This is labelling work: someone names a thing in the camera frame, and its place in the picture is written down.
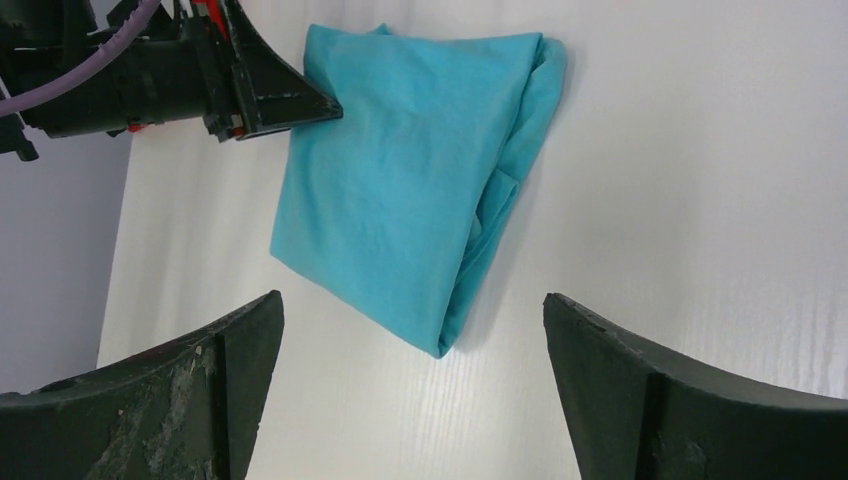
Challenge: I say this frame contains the cyan t-shirt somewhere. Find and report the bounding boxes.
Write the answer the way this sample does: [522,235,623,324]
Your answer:
[270,25,567,358]

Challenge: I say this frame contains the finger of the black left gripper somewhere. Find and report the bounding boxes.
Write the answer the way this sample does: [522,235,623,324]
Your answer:
[221,0,343,140]

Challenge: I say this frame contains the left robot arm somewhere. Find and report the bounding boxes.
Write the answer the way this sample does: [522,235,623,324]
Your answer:
[1,1,343,162]

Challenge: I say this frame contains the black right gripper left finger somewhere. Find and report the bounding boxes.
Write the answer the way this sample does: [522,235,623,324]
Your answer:
[1,291,284,479]

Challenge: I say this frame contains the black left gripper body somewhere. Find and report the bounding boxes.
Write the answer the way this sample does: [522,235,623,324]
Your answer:
[19,16,241,141]

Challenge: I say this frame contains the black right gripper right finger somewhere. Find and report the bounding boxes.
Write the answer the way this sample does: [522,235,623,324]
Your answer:
[543,293,847,479]

